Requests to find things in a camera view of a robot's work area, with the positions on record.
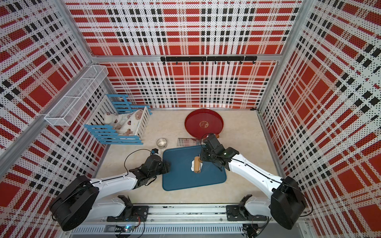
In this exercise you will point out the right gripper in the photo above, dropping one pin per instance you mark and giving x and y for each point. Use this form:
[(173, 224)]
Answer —
[(203, 154)]

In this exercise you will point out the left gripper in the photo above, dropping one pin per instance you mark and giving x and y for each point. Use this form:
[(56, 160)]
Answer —
[(165, 168)]

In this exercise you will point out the wooden rolling pin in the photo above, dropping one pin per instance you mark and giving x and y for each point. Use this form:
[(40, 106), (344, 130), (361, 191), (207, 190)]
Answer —
[(197, 165)]

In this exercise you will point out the teal plastic tray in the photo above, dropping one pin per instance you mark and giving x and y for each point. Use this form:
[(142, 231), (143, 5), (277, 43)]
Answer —
[(186, 173)]

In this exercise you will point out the white dough lump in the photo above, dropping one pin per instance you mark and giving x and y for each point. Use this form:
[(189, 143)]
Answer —
[(192, 166)]

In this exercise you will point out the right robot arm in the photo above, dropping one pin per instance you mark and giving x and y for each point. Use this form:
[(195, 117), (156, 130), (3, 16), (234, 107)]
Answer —
[(285, 202)]

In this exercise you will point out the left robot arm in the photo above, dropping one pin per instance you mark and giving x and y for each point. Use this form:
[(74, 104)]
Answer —
[(86, 199)]

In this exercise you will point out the small glass bowl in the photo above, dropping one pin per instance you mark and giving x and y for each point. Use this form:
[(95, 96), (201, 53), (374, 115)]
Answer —
[(161, 143)]

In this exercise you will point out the red round plate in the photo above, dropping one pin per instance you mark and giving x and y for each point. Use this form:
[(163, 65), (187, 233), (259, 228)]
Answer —
[(203, 121)]

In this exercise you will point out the doll in patterned cloth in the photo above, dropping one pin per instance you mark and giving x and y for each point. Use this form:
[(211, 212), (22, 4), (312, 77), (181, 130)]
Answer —
[(124, 124)]

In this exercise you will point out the blue white toy crib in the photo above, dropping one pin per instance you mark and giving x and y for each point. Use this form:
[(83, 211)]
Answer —
[(117, 104)]

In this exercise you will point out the small green circuit board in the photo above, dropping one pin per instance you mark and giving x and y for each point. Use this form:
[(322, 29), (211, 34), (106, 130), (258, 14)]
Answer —
[(124, 229)]

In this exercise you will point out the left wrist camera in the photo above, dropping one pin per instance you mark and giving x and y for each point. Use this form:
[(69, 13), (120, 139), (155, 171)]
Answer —
[(154, 152)]

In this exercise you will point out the knife with wooden handle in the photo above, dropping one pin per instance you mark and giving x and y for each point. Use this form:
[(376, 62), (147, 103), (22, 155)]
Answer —
[(187, 142)]

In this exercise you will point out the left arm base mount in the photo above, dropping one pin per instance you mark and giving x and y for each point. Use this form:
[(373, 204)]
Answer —
[(131, 214)]

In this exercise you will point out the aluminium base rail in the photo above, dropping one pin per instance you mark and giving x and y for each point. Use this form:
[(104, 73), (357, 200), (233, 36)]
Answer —
[(189, 220)]

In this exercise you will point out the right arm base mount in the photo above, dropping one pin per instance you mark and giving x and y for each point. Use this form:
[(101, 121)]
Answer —
[(239, 213)]

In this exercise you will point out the black hook rail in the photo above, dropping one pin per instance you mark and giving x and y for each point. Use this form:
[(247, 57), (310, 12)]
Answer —
[(209, 58)]

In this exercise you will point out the white wire mesh basket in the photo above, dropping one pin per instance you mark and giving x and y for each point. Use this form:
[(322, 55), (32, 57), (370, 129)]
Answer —
[(70, 105)]

